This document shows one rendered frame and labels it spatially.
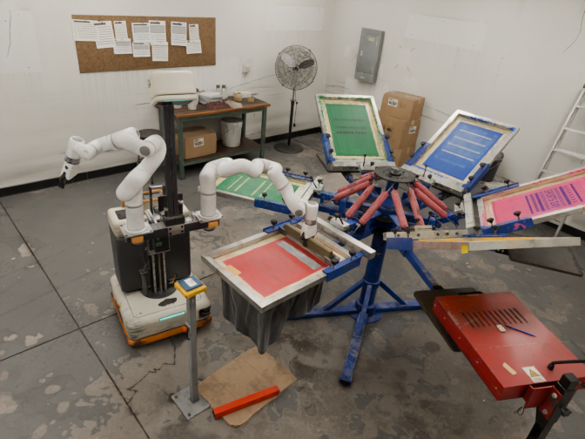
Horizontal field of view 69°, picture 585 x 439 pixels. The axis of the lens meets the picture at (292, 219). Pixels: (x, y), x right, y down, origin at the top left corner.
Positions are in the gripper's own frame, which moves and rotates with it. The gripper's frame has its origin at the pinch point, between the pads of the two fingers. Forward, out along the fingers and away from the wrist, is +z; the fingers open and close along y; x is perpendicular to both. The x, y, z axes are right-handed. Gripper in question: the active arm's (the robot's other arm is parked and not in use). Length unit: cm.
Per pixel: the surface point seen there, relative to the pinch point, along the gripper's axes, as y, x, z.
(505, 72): -413, -75, -67
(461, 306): -13, 98, -9
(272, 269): 31.4, 3.3, 5.8
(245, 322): 50, 2, 38
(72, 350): 124, -102, 101
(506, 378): 14, 133, -9
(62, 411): 146, -55, 101
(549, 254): -141, 102, 7
